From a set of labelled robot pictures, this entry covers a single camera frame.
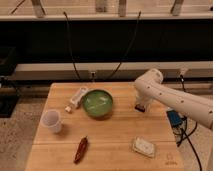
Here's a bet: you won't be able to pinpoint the black cable left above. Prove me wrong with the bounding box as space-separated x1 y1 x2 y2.
63 11 82 81

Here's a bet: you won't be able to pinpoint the red chili pepper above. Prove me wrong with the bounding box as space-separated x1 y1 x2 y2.
74 137 88 164

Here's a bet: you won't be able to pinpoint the black floor cables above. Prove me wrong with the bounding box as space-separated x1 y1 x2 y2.
173 73 203 171

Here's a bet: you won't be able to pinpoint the white plastic cup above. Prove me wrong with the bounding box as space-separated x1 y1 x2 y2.
41 110 62 133

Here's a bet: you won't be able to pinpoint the blue connector box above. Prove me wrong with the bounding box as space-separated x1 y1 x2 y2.
167 110 182 127

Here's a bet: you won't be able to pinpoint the green bowl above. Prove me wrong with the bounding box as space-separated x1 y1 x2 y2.
82 89 113 118

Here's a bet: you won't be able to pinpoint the black cable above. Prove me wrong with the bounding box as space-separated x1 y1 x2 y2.
105 10 142 81
63 11 82 81

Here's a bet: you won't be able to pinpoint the black cable right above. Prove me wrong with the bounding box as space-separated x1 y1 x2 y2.
105 10 142 81

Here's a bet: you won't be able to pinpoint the black orange eraser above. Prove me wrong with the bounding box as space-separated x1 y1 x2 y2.
135 105 145 113

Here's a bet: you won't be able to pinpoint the white wall outlet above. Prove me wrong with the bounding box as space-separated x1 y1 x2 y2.
89 71 96 82

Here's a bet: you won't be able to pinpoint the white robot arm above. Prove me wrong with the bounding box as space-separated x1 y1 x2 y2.
134 69 213 131

